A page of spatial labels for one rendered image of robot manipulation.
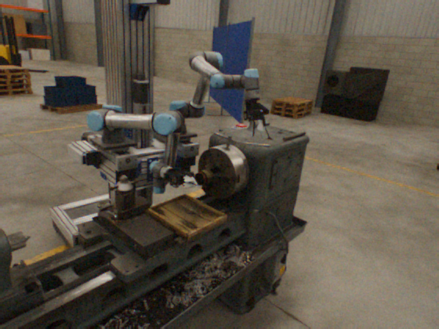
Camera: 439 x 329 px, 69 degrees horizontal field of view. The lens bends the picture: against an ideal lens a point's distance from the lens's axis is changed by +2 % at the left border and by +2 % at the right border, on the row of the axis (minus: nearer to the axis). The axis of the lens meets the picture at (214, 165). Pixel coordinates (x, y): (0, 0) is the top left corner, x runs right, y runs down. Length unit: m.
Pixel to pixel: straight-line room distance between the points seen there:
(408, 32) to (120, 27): 10.24
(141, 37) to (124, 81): 0.31
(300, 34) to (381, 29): 2.63
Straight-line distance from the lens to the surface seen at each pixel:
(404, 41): 11.65
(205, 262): 1.99
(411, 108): 11.60
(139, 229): 1.52
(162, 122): 1.75
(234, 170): 1.77
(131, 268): 1.42
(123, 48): 2.25
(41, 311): 1.38
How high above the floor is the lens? 1.79
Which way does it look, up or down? 21 degrees down
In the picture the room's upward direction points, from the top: 5 degrees clockwise
